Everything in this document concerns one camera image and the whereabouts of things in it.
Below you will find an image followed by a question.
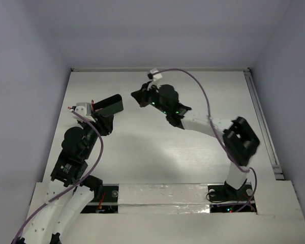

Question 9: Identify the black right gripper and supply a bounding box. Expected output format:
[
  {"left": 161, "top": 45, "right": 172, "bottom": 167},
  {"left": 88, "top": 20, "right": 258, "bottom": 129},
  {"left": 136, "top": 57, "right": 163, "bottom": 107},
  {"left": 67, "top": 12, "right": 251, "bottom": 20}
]
[{"left": 133, "top": 80, "right": 170, "bottom": 114}]

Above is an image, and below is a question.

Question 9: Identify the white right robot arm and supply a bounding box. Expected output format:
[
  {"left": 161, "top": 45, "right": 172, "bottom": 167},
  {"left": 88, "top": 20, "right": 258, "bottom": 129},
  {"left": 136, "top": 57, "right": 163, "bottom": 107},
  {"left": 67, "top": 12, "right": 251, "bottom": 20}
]
[{"left": 131, "top": 82, "right": 260, "bottom": 199}]

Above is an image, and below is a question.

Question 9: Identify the black pen holder box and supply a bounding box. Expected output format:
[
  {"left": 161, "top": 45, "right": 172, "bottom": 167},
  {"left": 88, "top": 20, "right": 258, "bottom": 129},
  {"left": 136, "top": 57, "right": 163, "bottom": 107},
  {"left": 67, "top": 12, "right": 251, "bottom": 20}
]
[{"left": 92, "top": 94, "right": 124, "bottom": 118}]

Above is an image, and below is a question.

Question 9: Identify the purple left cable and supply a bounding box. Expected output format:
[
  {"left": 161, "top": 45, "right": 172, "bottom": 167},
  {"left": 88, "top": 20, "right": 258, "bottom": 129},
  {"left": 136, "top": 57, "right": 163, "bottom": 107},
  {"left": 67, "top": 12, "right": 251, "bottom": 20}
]
[{"left": 11, "top": 111, "right": 104, "bottom": 244}]

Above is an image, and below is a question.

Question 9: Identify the purple cable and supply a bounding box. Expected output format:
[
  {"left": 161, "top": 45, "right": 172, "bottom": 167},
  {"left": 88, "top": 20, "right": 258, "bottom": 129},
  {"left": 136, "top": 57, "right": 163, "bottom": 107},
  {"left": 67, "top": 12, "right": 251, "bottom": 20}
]
[
  {"left": 11, "top": 111, "right": 104, "bottom": 244},
  {"left": 160, "top": 68, "right": 257, "bottom": 213}
]

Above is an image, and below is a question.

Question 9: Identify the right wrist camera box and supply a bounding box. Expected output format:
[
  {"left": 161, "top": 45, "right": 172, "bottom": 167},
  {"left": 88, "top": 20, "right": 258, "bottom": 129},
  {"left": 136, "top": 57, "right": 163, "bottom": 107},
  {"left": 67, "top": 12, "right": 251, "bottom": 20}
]
[{"left": 147, "top": 69, "right": 163, "bottom": 89}]

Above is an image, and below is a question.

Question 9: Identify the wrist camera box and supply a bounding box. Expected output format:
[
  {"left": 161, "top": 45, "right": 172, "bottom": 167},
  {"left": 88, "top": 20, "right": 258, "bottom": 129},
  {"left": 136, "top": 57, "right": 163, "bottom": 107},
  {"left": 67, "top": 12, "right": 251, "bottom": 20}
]
[
  {"left": 147, "top": 69, "right": 163, "bottom": 89},
  {"left": 68, "top": 102, "right": 95, "bottom": 121}
]

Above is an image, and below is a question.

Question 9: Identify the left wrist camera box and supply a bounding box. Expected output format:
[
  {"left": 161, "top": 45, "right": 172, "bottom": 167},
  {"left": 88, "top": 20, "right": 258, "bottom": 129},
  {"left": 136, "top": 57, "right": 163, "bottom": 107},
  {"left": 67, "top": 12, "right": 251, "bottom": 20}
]
[{"left": 68, "top": 102, "right": 95, "bottom": 121}]

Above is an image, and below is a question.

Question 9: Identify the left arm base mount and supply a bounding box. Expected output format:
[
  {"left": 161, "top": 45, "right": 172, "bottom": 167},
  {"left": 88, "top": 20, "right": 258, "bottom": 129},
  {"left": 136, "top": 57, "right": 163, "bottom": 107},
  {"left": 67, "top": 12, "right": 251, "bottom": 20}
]
[{"left": 81, "top": 184, "right": 119, "bottom": 214}]

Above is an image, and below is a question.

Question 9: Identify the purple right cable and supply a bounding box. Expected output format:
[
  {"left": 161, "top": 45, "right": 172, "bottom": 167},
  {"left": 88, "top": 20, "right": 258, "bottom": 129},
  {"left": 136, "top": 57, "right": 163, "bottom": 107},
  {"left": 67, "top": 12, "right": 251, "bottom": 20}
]
[{"left": 160, "top": 68, "right": 257, "bottom": 213}]

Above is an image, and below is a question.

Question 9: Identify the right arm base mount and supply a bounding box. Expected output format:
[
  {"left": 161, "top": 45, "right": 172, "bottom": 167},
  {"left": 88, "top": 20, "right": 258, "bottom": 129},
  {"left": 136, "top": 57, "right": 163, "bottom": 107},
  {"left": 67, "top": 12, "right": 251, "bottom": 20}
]
[{"left": 205, "top": 183, "right": 257, "bottom": 213}]

